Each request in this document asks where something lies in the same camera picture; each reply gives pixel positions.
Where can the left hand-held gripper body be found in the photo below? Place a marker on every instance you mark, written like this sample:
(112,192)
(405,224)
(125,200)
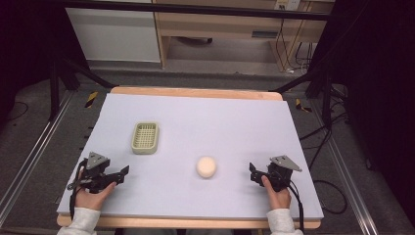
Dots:
(95,169)

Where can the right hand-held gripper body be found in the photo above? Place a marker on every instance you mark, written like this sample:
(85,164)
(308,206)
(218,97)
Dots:
(281,172)

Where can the green slotted soap dish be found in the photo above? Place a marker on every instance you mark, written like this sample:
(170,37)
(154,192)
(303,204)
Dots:
(145,137)

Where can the round cream soap bar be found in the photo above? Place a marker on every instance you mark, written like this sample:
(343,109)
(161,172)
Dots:
(206,167)

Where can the person's right hand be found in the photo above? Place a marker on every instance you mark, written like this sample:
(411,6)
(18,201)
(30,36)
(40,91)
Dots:
(279,197)

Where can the person's left hand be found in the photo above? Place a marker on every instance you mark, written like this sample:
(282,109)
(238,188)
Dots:
(94,197)

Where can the pale blue table mat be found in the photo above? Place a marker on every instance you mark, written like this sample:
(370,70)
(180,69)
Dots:
(202,130)

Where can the yellow black hazard tape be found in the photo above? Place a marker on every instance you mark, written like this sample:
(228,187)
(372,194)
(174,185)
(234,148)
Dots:
(91,99)
(301,106)

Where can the wooden table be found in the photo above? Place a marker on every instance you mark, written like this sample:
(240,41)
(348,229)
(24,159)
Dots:
(195,92)

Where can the black metal stand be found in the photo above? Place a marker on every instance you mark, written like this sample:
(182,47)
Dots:
(65,78)
(321,84)

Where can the white cabinet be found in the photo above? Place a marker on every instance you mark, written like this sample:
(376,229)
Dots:
(114,36)

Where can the wooden desk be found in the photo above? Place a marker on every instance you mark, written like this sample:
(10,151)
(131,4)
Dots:
(228,26)

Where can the white power strip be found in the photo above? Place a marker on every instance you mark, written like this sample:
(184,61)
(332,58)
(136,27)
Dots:
(287,4)

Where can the metal floor rail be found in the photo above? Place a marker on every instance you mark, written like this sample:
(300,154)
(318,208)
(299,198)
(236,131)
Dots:
(32,156)
(349,182)

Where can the black horizontal frame bar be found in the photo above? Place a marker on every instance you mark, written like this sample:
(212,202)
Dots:
(195,9)

